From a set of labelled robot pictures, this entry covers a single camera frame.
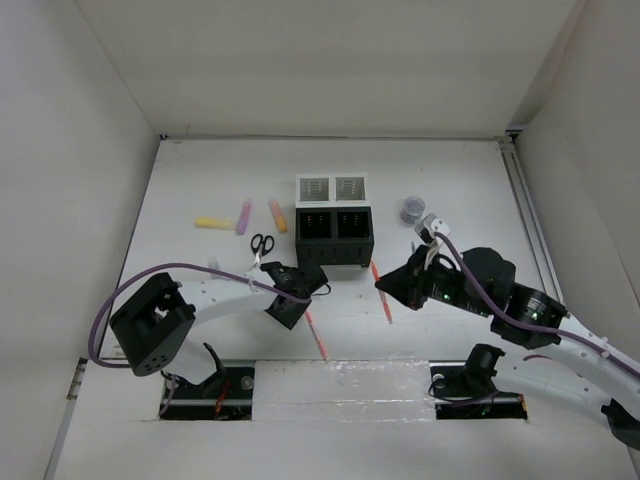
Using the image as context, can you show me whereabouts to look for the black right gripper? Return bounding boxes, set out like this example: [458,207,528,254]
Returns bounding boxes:
[374,243,492,317]

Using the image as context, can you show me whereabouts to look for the red pen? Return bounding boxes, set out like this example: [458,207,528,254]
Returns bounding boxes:
[305,310,329,361]
[370,259,393,325]

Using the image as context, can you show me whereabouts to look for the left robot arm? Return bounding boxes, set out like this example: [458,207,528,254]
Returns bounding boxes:
[109,262,329,397]

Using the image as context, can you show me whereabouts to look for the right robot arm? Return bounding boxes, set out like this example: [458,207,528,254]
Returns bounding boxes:
[375,246,639,449]

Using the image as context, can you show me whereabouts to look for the black slotted organizer box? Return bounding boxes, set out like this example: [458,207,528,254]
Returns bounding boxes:
[295,206,375,268]

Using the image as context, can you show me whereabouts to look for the orange highlighter marker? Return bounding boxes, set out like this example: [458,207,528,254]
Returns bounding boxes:
[268,198,288,234]

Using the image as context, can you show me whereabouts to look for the green highlighter marker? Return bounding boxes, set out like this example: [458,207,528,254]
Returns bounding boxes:
[208,257,220,270]

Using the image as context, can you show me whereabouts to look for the purple highlighter marker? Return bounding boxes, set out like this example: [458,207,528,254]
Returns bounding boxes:
[235,199,252,236]

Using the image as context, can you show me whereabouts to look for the white slotted organizer box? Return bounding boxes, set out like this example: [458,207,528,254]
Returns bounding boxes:
[295,173,370,208]

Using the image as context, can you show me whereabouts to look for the yellow highlighter marker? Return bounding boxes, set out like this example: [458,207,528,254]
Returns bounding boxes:
[194,217,236,231]

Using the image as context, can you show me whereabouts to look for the black handled scissors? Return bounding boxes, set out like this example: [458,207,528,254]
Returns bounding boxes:
[250,233,275,270]

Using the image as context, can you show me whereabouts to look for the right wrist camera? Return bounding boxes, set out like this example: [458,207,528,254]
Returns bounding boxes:
[414,213,451,245]

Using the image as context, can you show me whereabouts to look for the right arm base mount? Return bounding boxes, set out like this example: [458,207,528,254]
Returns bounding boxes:
[428,344,528,421]

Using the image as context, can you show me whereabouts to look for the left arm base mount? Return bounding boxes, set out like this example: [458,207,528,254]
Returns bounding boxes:
[158,342,256,421]

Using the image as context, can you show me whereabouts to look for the aluminium rail right side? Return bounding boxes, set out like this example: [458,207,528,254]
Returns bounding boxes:
[497,131,564,303]

